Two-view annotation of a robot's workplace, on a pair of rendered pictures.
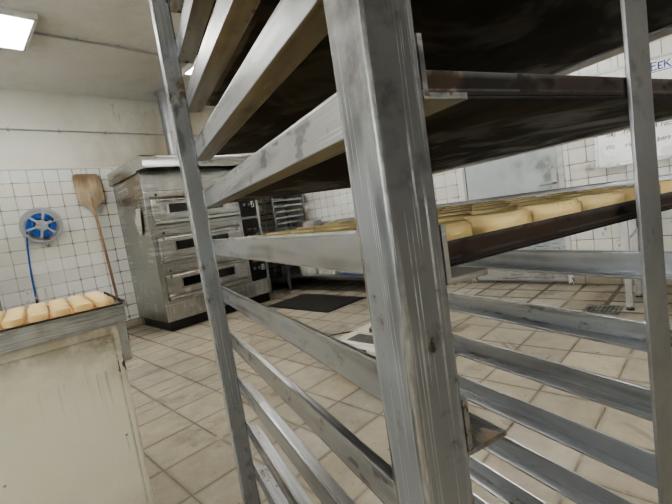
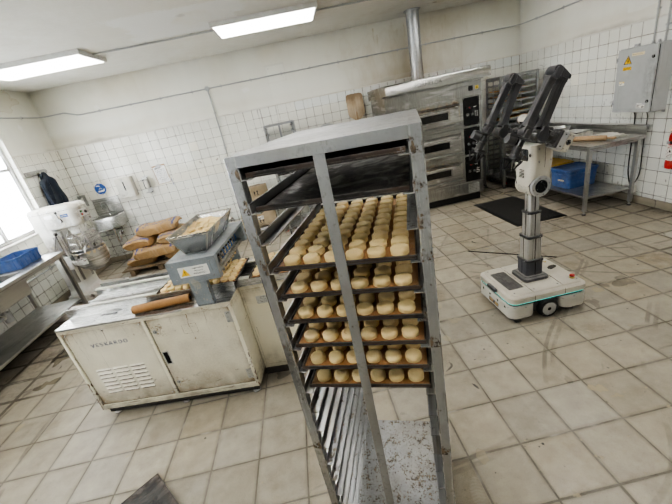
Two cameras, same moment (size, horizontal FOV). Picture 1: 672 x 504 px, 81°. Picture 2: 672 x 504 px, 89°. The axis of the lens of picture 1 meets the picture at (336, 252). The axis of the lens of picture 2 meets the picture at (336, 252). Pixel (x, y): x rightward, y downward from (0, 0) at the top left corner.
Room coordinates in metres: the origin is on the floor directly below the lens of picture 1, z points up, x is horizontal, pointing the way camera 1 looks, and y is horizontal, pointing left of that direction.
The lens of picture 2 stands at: (-0.33, -0.79, 1.88)
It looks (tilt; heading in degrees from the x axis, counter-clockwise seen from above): 23 degrees down; 42
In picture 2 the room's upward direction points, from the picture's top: 12 degrees counter-clockwise
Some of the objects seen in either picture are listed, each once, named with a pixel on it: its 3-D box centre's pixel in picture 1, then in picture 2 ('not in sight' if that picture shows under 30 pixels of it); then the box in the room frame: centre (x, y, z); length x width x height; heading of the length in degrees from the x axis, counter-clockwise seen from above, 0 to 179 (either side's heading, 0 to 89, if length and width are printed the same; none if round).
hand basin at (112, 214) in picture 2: not in sight; (111, 213); (1.66, 6.06, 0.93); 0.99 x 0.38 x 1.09; 135
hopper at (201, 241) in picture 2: not in sight; (204, 230); (0.85, 1.50, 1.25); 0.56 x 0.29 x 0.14; 38
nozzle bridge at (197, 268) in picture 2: not in sight; (215, 260); (0.85, 1.50, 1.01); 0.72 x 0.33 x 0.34; 38
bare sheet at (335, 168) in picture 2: not in sight; (347, 173); (0.56, -0.10, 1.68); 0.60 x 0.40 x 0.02; 27
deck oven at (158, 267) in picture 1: (199, 239); (428, 144); (5.29, 1.77, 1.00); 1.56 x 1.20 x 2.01; 135
